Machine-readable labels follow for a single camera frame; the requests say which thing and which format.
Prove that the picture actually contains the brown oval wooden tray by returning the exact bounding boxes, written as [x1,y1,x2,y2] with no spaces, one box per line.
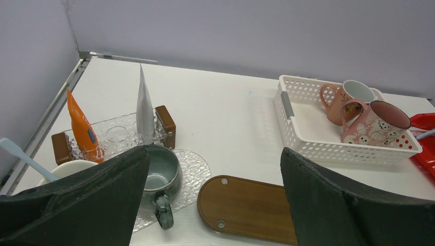
[197,175,298,245]

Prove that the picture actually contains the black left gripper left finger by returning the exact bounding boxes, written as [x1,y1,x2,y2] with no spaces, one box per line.
[1,147,150,245]

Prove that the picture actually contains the grey-green ceramic mug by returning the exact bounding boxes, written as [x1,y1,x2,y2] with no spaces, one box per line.
[141,145,183,230]

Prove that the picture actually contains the white blue toothbrush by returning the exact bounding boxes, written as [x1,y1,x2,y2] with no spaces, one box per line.
[416,129,435,140]

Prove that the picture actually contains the white perforated plastic basket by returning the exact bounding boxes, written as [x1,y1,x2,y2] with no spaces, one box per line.
[273,75,423,166]

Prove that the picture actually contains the orange-pink mug white inside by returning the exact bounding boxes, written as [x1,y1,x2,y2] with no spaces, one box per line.
[320,80,375,126]

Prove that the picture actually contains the pink mug white inside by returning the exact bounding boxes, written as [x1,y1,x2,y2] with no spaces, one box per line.
[50,159,98,179]

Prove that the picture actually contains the white toothpaste tube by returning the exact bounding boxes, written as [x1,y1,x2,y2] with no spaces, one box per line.
[136,64,155,145]

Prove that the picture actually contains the wooden acrylic toothbrush holder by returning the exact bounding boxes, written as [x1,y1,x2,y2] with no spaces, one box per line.
[51,105,176,165]

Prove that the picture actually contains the clear textured acrylic tray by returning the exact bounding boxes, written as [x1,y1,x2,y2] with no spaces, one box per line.
[133,149,211,233]

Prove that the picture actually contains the pink ghost pattern mug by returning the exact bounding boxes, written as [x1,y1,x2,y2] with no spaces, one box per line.
[340,99,411,147]

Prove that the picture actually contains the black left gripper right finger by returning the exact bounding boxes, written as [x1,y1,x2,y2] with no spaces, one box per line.
[281,147,434,245]

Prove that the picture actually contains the light blue toothbrush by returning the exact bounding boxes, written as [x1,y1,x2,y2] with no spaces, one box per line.
[1,137,58,182]

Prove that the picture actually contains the orange toothpaste tube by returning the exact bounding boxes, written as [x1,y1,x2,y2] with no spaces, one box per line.
[67,89,104,163]

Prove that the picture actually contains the red plastic organizer tray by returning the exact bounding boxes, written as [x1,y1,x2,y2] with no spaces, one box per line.
[410,113,434,185]

